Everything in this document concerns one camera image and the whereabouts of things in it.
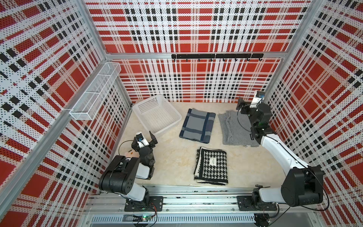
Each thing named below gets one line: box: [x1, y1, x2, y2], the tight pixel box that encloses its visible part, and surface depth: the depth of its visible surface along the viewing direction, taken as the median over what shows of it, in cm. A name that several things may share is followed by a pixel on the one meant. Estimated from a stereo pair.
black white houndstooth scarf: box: [193, 146, 229, 186], surface depth 84 cm
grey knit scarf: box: [217, 110, 260, 148], surface depth 98 cm
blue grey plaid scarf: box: [179, 107, 217, 144], surface depth 107 cm
